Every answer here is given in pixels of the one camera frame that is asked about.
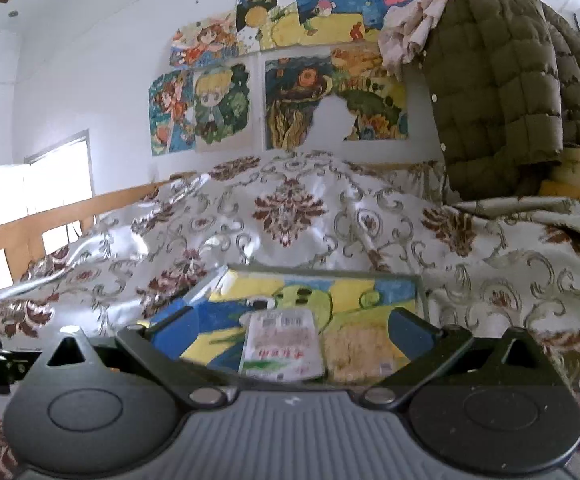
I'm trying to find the floral white bed cover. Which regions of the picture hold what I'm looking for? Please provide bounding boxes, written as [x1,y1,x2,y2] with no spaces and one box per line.
[0,151,580,478]

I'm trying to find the starry swirl wall painting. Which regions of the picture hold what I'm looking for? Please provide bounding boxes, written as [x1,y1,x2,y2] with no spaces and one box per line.
[265,44,409,148]

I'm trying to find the grey tray with painted liner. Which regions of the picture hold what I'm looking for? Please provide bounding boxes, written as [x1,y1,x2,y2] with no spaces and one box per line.
[150,266,429,385]

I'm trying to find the pink floral cloth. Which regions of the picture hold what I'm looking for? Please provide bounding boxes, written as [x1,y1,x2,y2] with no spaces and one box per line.
[378,0,448,80]

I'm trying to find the white green snack packet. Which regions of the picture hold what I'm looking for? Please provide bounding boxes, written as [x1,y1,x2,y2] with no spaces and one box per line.
[239,308,326,382]

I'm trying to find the anime girl wall painting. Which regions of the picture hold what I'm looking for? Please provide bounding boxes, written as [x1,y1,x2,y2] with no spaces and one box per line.
[148,70,195,156]

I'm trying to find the window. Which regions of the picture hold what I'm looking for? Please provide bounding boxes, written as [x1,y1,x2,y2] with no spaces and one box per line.
[22,129,96,256]

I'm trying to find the blue sea wall painting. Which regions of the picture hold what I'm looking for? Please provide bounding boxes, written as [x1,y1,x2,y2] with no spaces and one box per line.
[296,0,412,44]

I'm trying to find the yellow flower wall painting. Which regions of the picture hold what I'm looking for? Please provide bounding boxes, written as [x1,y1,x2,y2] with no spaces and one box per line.
[235,0,302,55]

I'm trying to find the upper anime girl painting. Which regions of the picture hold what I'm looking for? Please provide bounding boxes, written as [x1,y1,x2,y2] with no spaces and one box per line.
[169,11,239,70]

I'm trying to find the blond boy wall painting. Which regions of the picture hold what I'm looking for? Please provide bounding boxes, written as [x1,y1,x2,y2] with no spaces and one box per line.
[193,63,253,153]

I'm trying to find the olive quilted down jacket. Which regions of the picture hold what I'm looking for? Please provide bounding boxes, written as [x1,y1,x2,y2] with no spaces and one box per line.
[422,0,580,200]

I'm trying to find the wooden bed frame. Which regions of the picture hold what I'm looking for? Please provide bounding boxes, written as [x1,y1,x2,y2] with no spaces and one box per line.
[0,171,194,281]

